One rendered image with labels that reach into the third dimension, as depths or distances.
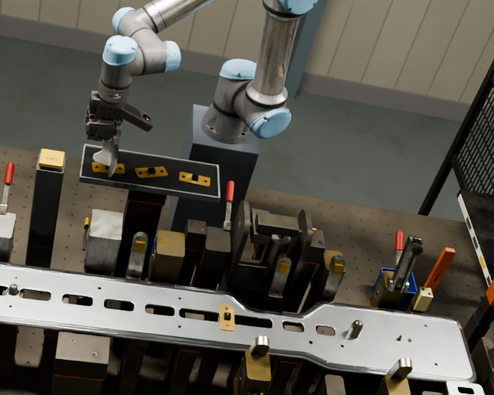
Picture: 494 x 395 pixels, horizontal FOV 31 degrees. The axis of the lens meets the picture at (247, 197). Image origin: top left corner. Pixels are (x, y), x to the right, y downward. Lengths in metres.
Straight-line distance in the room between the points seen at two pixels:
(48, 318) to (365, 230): 1.36
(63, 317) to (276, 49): 0.87
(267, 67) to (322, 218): 0.90
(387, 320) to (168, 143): 2.22
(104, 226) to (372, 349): 0.76
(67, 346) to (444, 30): 3.41
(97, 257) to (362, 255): 1.10
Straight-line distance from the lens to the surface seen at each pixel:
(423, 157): 4.94
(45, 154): 2.37
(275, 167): 4.46
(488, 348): 2.52
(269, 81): 2.41
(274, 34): 2.33
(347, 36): 4.95
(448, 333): 2.50
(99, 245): 2.26
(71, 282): 2.27
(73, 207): 2.91
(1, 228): 2.30
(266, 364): 2.15
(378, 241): 3.14
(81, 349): 2.10
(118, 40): 2.14
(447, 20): 5.01
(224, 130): 2.62
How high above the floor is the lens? 2.66
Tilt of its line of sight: 39 degrees down
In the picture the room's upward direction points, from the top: 18 degrees clockwise
